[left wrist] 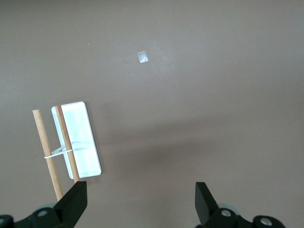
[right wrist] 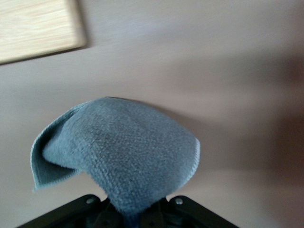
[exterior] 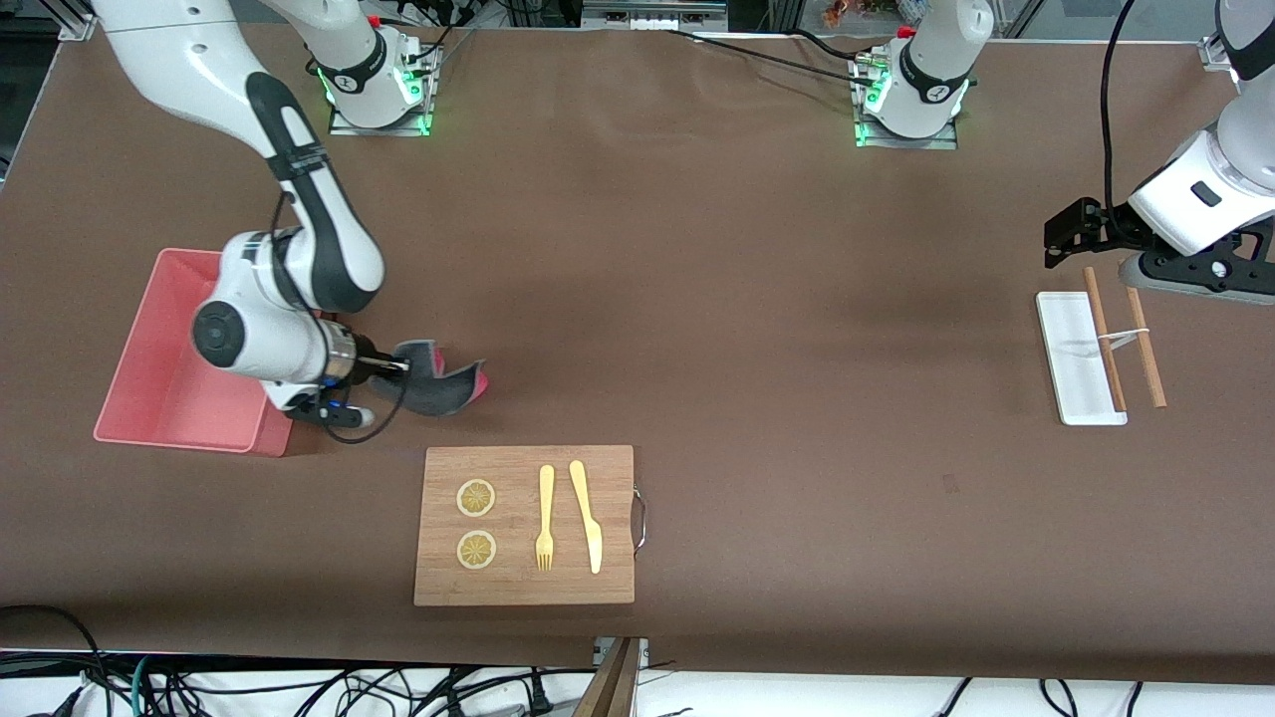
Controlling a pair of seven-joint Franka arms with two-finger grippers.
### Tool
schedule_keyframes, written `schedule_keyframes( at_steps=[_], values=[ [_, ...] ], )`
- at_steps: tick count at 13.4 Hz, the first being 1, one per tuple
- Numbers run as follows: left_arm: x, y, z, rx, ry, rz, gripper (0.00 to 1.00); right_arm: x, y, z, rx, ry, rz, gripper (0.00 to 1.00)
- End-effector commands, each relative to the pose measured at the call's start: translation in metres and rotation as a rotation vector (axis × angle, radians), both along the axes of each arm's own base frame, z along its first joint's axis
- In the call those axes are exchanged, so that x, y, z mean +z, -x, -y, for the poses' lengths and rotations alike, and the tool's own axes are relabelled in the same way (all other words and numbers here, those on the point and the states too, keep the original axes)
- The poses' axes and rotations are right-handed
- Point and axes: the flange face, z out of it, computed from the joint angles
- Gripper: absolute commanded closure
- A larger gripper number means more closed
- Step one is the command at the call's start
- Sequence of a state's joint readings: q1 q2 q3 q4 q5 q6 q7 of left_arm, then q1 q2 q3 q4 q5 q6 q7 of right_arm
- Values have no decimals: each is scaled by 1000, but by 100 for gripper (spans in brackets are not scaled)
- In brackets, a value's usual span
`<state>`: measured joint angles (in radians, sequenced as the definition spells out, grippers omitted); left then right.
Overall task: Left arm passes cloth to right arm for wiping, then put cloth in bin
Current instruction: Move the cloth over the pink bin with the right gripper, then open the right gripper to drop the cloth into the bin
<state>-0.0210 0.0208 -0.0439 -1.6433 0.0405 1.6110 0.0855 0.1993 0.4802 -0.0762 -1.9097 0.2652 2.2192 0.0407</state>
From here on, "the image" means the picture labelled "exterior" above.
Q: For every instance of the white elastic band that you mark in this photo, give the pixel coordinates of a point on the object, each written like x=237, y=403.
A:
x=1136, y=332

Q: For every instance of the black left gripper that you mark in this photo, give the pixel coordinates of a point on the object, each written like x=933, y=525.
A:
x=1100, y=224

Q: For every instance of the small metal bracket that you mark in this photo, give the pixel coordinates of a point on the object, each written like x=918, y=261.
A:
x=642, y=652

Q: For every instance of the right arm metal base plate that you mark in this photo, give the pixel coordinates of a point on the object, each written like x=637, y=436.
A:
x=418, y=124

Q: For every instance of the white rectangular tray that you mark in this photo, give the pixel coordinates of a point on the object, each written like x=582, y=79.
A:
x=1076, y=358

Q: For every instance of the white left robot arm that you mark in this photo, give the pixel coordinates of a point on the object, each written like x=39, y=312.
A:
x=1235, y=159

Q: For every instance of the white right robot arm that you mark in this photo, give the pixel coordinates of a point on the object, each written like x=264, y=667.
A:
x=269, y=349

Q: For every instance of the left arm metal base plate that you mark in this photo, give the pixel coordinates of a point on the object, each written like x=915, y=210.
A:
x=941, y=142

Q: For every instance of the black power plug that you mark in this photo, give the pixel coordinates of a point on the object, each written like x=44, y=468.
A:
x=540, y=695

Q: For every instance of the yellow plastic knife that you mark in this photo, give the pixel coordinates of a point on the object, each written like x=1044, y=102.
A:
x=587, y=518

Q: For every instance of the yellow plastic fork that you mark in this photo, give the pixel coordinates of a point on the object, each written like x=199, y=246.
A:
x=546, y=498

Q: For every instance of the brown wooden beam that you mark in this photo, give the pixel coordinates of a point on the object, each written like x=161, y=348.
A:
x=610, y=687

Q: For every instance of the lemon slice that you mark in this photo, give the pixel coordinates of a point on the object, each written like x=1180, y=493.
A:
x=476, y=498
x=476, y=551

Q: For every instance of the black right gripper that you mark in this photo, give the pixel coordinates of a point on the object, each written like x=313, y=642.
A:
x=376, y=370

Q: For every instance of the pink plastic bin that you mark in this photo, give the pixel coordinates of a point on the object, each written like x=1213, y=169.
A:
x=149, y=378

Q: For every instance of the red and grey cloth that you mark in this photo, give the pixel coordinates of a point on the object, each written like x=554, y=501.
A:
x=443, y=398

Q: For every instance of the bamboo cutting board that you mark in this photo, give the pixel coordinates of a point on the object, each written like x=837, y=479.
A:
x=518, y=588

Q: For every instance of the orange red toy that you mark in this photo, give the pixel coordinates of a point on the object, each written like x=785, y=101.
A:
x=840, y=12

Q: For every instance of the aluminium frame profile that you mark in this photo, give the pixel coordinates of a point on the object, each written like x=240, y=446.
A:
x=1215, y=50
x=75, y=28

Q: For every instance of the grey metal power strip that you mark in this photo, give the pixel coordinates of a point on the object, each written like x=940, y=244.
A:
x=647, y=18

